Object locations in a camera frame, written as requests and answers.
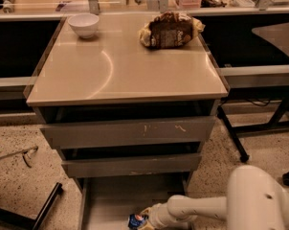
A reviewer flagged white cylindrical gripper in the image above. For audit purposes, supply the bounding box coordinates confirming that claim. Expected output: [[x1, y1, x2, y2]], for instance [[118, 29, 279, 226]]
[[138, 203, 172, 230]]

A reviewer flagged blue pepsi can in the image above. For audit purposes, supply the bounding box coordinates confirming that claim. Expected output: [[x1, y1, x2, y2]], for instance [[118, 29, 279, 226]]
[[128, 214, 147, 230]]

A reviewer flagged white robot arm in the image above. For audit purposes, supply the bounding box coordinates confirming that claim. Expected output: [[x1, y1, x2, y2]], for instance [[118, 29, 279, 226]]
[[139, 166, 289, 230]]

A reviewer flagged grey bottom drawer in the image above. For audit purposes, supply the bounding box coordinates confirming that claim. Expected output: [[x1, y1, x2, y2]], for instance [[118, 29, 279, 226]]
[[78, 173, 187, 230]]

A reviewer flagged grey drawer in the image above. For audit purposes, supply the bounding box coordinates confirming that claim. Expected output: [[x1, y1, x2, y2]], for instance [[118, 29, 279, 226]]
[[62, 153, 201, 178], [78, 173, 187, 230], [41, 116, 215, 150]]

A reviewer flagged grey middle drawer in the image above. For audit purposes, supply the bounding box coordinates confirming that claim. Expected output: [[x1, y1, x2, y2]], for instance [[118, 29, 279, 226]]
[[62, 153, 201, 178]]

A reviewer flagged grey drawer cabinet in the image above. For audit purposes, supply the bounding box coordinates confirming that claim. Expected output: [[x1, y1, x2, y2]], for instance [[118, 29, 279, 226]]
[[23, 12, 231, 230]]

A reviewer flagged grey top drawer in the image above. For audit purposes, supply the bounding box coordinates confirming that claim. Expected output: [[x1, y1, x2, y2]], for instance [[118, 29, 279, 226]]
[[41, 116, 215, 150]]

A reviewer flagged black bar on floor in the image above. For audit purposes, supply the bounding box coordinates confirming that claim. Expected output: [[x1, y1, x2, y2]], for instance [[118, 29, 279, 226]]
[[0, 182, 63, 230]]

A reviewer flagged grey metal floor tool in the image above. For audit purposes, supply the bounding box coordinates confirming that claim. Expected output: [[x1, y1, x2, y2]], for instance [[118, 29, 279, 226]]
[[0, 146, 38, 168]]

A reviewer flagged white ceramic bowl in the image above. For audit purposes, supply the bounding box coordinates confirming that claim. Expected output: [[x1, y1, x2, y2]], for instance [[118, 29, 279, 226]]
[[68, 13, 100, 38]]

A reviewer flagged grey side table top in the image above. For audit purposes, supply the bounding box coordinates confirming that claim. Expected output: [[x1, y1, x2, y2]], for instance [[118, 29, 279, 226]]
[[252, 22, 289, 57]]

